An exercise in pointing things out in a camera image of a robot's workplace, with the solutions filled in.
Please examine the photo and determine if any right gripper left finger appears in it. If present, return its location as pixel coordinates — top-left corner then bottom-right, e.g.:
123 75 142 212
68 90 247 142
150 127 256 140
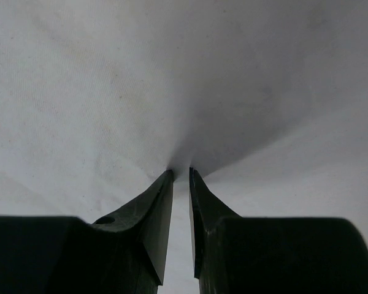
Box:
92 170 174 286

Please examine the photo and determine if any beige cloth wrap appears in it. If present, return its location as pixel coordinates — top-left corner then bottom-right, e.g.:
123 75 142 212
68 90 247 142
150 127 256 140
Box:
0 0 368 220

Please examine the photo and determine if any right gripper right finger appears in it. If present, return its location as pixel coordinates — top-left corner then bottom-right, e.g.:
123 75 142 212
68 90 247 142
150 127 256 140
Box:
189 167 242 279

